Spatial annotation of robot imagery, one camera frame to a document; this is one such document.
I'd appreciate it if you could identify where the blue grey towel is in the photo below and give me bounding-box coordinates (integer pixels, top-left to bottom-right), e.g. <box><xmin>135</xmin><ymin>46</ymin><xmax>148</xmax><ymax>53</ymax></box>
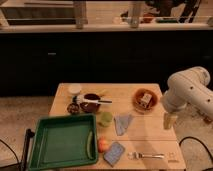
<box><xmin>114</xmin><ymin>114</ymin><xmax>133</xmax><ymax>136</ymax></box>

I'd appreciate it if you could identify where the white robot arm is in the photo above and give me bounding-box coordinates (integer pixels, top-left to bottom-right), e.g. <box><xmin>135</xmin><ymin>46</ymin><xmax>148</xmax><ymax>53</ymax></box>
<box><xmin>161</xmin><ymin>66</ymin><xmax>213</xmax><ymax>130</ymax></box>

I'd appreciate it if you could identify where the orange bowl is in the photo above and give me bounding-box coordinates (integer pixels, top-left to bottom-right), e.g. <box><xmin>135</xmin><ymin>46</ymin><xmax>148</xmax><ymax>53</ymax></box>
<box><xmin>132</xmin><ymin>88</ymin><xmax>158</xmax><ymax>113</ymax></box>

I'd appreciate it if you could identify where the white box in bowl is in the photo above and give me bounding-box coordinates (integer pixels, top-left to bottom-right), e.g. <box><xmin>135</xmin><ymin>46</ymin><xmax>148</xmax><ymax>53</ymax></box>
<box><xmin>140</xmin><ymin>93</ymin><xmax>152</xmax><ymax>106</ymax></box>

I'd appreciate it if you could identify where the wooden table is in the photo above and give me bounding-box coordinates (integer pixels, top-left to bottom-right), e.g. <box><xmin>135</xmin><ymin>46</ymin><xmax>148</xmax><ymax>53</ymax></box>
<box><xmin>49</xmin><ymin>82</ymin><xmax>187</xmax><ymax>171</ymax></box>

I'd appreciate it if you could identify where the silver fork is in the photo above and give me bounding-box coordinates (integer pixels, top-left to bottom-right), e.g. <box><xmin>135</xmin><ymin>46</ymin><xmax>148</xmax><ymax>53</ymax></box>
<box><xmin>127</xmin><ymin>152</ymin><xmax>164</xmax><ymax>159</ymax></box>

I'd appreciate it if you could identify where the green cup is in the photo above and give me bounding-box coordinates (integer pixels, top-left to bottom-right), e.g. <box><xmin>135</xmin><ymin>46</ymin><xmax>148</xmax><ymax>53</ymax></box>
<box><xmin>99</xmin><ymin>112</ymin><xmax>113</xmax><ymax>127</ymax></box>

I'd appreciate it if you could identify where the blue sponge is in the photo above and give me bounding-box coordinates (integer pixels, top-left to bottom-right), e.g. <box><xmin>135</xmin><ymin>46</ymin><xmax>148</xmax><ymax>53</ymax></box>
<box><xmin>103</xmin><ymin>142</ymin><xmax>125</xmax><ymax>167</ymax></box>

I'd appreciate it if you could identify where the orange fruit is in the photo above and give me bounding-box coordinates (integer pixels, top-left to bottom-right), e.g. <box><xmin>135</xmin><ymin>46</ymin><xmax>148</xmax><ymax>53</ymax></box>
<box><xmin>98</xmin><ymin>137</ymin><xmax>109</xmax><ymax>153</ymax></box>

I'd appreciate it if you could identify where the dark brown bowl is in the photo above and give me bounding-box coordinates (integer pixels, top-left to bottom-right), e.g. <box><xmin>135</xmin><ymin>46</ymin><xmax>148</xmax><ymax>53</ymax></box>
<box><xmin>80</xmin><ymin>93</ymin><xmax>100</xmax><ymax>113</ymax></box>

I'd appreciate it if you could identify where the green cucumber in tray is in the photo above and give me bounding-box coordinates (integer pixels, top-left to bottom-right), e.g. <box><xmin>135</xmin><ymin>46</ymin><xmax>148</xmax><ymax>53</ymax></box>
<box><xmin>86</xmin><ymin>131</ymin><xmax>93</xmax><ymax>159</ymax></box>

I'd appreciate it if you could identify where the white dish brush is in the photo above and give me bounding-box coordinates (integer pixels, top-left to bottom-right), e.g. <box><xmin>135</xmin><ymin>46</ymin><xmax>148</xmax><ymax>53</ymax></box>
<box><xmin>72</xmin><ymin>95</ymin><xmax>112</xmax><ymax>104</ymax></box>

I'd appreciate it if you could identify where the small dark round object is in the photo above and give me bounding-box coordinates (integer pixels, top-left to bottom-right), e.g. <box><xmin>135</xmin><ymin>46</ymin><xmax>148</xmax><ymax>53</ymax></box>
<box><xmin>67</xmin><ymin>103</ymin><xmax>80</xmax><ymax>115</ymax></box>

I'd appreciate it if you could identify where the green plastic tray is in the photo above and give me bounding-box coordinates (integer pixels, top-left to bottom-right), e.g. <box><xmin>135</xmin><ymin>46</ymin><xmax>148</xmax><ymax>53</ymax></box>
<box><xmin>28</xmin><ymin>114</ymin><xmax>98</xmax><ymax>171</ymax></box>

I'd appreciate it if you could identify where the black cable right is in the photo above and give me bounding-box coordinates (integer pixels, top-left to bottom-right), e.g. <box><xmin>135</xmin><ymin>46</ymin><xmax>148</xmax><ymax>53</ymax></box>
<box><xmin>178</xmin><ymin>136</ymin><xmax>213</xmax><ymax>170</ymax></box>

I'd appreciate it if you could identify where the black chair frame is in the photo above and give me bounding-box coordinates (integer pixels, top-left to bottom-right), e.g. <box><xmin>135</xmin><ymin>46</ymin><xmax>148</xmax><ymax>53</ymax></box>
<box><xmin>0</xmin><ymin>129</ymin><xmax>35</xmax><ymax>171</ymax></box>

